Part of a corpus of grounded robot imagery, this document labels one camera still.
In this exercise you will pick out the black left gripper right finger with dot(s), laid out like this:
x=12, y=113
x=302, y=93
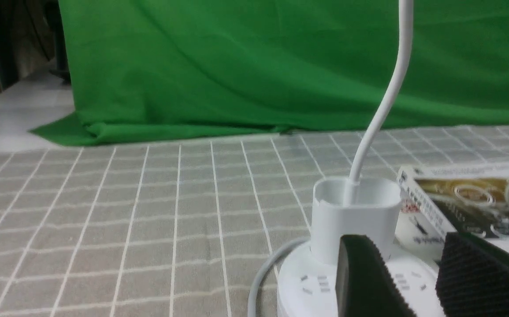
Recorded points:
x=473, y=278

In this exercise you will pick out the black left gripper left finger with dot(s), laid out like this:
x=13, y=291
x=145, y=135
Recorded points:
x=364, y=285

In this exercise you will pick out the white desk lamp with sockets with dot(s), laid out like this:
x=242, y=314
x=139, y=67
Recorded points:
x=352, y=205

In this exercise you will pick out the top self-driving textbook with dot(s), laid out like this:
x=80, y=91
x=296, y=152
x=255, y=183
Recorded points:
x=472, y=198

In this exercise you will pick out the grey checked tablecloth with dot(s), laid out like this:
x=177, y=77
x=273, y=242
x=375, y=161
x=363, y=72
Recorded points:
x=154, y=230

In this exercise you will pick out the green backdrop cloth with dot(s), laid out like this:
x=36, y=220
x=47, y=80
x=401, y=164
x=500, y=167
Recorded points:
x=150, y=70

